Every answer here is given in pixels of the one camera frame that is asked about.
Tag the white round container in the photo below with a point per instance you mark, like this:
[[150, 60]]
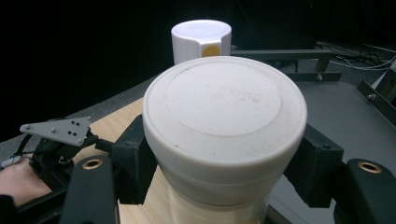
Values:
[[193, 43]]

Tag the metal bracket with bolt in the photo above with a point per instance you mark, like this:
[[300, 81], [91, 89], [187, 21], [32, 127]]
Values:
[[378, 93]]

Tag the metal frame bars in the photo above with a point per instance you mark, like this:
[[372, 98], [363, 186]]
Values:
[[280, 53]]

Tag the white jar lid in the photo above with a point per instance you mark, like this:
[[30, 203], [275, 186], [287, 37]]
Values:
[[224, 124]]

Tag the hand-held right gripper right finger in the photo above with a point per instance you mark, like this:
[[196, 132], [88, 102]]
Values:
[[314, 174]]

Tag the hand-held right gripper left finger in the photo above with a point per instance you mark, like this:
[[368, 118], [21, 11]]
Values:
[[134, 168]]

